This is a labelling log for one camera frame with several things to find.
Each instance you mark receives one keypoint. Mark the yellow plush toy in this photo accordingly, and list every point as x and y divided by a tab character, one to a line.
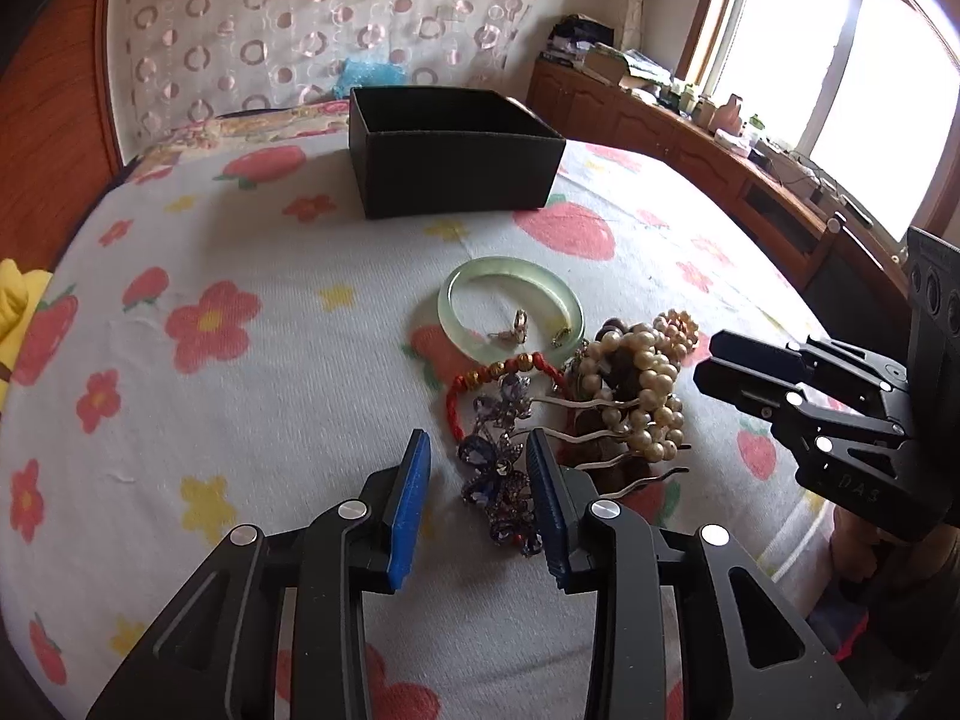
15	315

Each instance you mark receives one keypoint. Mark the strawberry flower print bed sheet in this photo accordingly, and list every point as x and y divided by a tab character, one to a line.
262	390

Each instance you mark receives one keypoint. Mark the pile of dark clothes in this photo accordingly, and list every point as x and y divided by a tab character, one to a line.
577	37

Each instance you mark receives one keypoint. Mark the floral blanket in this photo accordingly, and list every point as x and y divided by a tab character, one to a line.
247	127

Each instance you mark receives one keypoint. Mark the pink bottle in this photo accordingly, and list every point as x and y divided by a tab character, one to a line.
727	114

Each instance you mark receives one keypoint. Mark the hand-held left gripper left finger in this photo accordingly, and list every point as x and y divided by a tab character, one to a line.
409	510

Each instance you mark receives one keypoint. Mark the wooden wardrobe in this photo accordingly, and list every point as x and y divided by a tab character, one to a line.
52	90

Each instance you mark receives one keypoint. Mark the open cardboard box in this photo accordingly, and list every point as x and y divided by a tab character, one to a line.
615	67

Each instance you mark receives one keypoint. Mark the sheer curtain with circles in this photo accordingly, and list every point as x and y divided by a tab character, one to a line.
300	15

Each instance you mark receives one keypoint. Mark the pale green jade bangle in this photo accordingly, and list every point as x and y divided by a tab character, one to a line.
450	315

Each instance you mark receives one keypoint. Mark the wooden cabinet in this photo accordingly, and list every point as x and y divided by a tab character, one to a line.
652	127

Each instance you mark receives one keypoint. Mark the purple rhinestone hair comb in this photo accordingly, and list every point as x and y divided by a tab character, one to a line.
487	457

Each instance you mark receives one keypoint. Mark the gold earring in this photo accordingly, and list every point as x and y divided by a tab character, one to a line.
518	319

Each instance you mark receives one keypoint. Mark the blue plastic bag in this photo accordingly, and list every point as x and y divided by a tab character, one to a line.
371	79

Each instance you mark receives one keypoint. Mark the window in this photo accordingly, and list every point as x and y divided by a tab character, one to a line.
862	75

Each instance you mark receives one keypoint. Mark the black cardboard box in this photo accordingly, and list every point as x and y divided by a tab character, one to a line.
450	172

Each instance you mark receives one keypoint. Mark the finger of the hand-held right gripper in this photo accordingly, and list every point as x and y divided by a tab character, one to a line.
742	386
757	352

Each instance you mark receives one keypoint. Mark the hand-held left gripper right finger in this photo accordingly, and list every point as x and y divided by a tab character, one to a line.
544	495

